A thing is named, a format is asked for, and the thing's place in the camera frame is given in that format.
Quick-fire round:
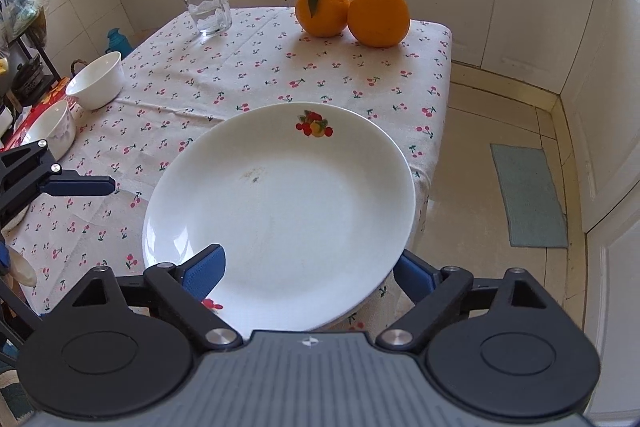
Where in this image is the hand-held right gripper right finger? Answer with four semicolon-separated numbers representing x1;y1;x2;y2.
376;250;571;352

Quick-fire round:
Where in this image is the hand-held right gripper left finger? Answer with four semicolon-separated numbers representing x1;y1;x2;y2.
55;244;243;352

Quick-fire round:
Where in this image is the white ceramic bowl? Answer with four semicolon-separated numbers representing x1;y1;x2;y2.
65;51;126;110
20;100;77;160

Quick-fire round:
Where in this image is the stained white fruit-print plate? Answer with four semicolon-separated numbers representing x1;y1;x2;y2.
142;102;417;333

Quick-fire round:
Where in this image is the grey-green floor mat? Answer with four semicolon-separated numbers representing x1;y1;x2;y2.
490;143;569;249

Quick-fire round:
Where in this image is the blue thermos bottle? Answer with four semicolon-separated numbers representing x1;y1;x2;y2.
106;28;133;58

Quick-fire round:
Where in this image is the clear glass mug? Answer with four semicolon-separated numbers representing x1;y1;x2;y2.
179;0;233;38

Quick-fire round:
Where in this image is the cherry-print tablecloth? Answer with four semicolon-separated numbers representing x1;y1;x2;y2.
0;7;453;338

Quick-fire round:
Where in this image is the orange without leaf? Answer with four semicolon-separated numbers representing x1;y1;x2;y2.
347;0;411;48

